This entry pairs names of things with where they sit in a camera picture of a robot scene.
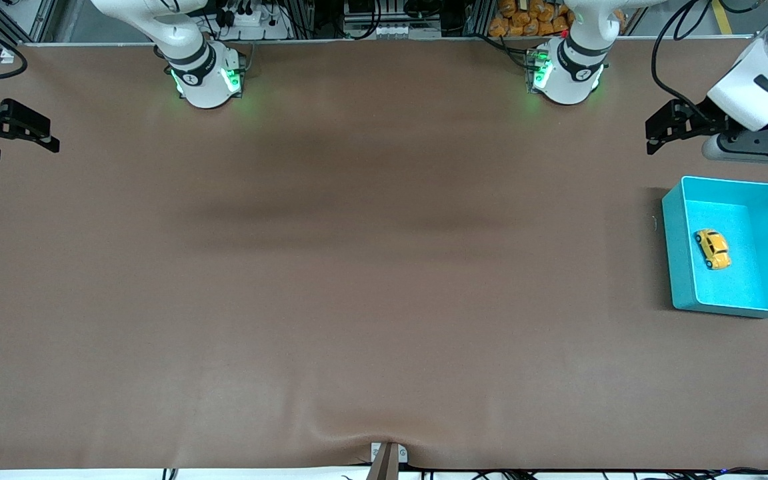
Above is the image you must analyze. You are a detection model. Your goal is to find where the orange snack pile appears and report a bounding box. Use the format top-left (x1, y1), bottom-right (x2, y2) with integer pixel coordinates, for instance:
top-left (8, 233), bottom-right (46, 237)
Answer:
top-left (489, 0), bottom-right (575, 38)

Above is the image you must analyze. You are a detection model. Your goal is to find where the white power strip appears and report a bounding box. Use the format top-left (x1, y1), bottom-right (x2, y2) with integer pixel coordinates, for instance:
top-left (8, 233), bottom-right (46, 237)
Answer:
top-left (214, 0), bottom-right (291, 41)

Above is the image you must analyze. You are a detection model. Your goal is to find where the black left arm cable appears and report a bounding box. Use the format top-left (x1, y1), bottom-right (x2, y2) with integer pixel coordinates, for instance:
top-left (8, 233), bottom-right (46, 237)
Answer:
top-left (652, 0), bottom-right (731, 121)

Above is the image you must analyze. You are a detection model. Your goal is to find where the teal plastic storage bin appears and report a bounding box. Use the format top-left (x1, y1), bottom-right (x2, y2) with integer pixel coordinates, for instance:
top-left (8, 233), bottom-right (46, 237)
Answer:
top-left (662, 176), bottom-right (768, 317)

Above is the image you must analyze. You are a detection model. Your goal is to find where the grey metal clamp bracket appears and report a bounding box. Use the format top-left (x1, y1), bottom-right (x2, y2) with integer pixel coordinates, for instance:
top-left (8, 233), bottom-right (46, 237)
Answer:
top-left (369, 441), bottom-right (409, 480)

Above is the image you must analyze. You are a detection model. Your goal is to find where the yellow beetle toy car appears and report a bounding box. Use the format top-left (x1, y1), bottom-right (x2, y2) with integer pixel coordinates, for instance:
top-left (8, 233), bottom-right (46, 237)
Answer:
top-left (694, 229), bottom-right (733, 270)

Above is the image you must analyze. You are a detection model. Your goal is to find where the brown table mat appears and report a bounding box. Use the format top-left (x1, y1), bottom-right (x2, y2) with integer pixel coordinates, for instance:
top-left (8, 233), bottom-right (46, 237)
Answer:
top-left (0, 37), bottom-right (768, 471)

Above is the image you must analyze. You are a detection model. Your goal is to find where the white connector block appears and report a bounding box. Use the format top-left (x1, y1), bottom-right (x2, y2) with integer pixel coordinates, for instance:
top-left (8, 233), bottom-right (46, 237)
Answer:
top-left (344, 20), bottom-right (442, 39)

